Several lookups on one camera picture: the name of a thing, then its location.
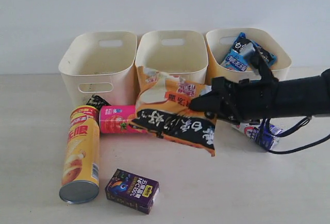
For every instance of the right cream plastic bin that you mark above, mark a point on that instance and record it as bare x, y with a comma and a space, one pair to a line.
219, 41

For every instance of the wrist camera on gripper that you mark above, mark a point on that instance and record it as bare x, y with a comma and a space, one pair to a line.
256, 62

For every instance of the pink chips can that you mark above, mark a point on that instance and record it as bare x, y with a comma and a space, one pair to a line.
115, 120

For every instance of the orange noodle bag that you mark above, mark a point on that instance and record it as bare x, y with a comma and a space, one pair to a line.
162, 109

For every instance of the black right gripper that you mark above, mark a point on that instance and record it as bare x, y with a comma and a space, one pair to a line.
246, 101

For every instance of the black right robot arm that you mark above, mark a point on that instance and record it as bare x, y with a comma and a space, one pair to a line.
301, 97

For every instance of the cream plastic bin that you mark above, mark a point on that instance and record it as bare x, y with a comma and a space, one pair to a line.
219, 41
170, 64
101, 63

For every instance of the middle cream plastic bin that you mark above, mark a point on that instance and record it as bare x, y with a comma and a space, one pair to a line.
170, 64

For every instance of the white blue milk carton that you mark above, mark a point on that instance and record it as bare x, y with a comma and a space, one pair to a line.
265, 139

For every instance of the left cream plastic bin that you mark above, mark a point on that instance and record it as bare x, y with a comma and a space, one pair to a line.
101, 63

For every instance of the purple juice carton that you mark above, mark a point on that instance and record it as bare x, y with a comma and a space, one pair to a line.
131, 190

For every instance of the blue noodle bag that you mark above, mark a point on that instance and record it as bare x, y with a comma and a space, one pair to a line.
234, 59

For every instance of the yellow chips can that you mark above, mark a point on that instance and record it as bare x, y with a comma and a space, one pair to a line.
80, 176

